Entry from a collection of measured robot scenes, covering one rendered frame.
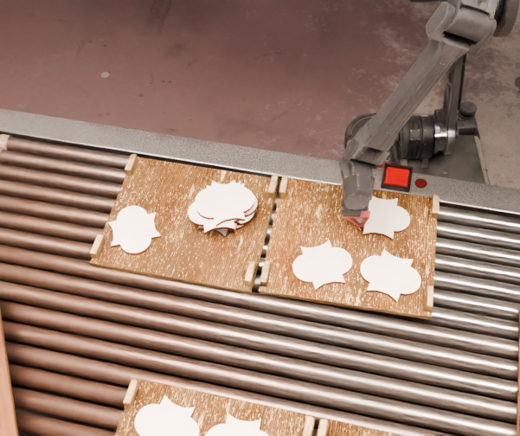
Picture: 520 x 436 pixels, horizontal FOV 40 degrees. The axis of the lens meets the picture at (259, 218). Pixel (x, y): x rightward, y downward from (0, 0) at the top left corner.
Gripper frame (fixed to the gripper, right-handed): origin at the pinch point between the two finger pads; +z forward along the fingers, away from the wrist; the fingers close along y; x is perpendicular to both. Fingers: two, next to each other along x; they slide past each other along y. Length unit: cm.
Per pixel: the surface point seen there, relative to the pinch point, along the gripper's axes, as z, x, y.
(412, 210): 4.4, 11.9, -4.0
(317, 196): -1.0, -12.2, -4.0
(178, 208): -8.7, -46.0, 6.5
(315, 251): -1.7, -9.6, 13.3
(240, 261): -4.8, -27.2, 19.2
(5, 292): -15, -81, 37
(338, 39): 90, -45, -171
